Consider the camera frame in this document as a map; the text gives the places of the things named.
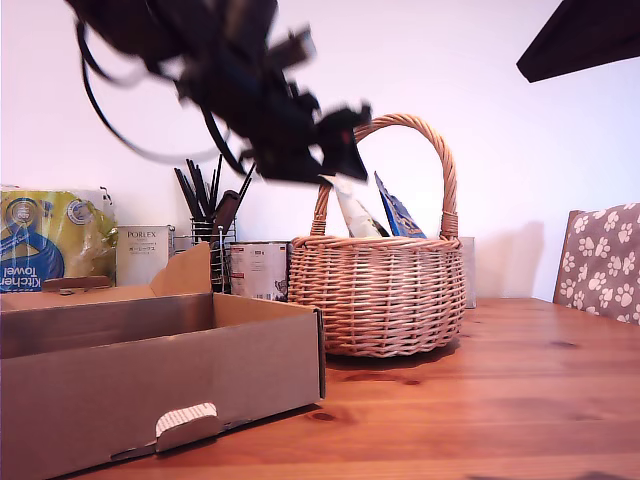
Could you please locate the paw print chair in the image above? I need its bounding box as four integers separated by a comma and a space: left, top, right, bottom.
552, 201, 640, 326

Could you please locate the blue Terry's orange egg bag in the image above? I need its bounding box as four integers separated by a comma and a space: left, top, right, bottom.
373, 170, 429, 240

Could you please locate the yellow blue kitchen towel pack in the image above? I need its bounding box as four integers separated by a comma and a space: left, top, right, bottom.
0, 188, 119, 295

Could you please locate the dark brown utensil handle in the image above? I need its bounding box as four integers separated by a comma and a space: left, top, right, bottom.
214, 189, 244, 229

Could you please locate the chrome wire utensil holder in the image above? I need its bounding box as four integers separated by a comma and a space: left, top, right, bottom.
172, 217, 239, 296

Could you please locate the white pet food can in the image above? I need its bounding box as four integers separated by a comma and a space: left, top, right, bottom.
229, 240, 293, 303

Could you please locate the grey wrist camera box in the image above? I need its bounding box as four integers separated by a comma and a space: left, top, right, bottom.
267, 23, 320, 69

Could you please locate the white Galaxy egg bag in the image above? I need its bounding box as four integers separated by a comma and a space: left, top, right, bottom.
319, 174, 393, 239

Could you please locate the woven wicker basket with handle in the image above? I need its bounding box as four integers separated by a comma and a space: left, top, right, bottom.
288, 113, 468, 359

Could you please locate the grey leaf pattern box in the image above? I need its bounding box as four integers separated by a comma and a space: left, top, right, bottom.
458, 236, 478, 310

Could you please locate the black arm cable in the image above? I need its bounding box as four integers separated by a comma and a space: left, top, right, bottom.
74, 19, 234, 162
200, 105, 257, 176

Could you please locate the white Porlex box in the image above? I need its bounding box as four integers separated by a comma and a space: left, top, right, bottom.
115, 224, 174, 288

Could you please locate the brown cardboard box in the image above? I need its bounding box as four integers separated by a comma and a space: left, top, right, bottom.
0, 241, 328, 480

